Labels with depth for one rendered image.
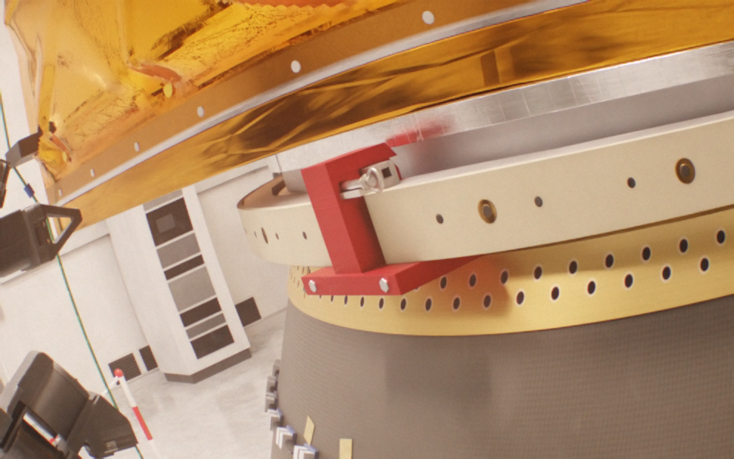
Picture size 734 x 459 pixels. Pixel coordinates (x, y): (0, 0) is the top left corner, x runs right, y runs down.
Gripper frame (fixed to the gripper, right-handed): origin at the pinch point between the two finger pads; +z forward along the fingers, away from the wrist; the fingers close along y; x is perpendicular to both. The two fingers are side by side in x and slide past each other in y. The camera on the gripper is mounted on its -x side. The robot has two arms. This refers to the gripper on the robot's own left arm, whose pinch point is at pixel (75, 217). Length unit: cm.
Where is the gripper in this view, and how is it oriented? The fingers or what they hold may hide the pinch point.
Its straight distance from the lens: 98.3
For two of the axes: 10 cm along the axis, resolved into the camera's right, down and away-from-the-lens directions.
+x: 3.2, 9.4, 1.2
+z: 6.9, -3.1, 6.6
